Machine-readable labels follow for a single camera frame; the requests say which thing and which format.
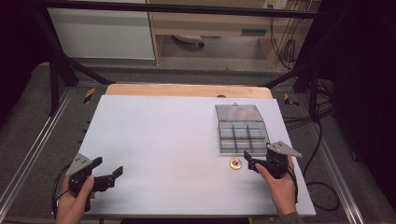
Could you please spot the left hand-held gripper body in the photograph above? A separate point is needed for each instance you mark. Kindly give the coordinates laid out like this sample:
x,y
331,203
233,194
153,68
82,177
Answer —
x,y
81,168

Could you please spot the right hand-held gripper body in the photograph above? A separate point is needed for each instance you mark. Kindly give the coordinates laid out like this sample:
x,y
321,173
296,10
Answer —
x,y
278,160

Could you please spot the round gold badge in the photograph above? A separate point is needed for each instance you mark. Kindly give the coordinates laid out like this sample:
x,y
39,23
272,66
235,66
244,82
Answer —
x,y
235,163

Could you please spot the clear plastic compartment box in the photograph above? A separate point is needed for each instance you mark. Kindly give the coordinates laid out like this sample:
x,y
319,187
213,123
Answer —
x,y
241,128

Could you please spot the person's right hand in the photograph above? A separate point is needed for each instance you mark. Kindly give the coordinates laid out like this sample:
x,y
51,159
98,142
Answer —
x,y
280,189

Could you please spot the person's left hand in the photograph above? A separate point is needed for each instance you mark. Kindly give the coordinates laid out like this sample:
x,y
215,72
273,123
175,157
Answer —
x,y
73,202

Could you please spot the yellow black striped tape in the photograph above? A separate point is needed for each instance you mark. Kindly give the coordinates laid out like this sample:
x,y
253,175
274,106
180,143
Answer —
x,y
89,95
290,100

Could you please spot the wooden board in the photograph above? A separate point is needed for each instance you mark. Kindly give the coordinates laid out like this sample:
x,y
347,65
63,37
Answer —
x,y
186,90

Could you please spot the white cabinet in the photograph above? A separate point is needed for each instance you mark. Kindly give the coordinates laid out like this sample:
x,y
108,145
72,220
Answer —
x,y
99,32

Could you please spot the aluminium floor rail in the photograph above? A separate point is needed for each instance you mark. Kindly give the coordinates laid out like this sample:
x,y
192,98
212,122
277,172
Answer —
x,y
337,174
32,149

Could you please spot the black metal frame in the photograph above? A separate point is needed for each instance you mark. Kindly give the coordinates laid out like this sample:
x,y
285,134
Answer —
x,y
56,62

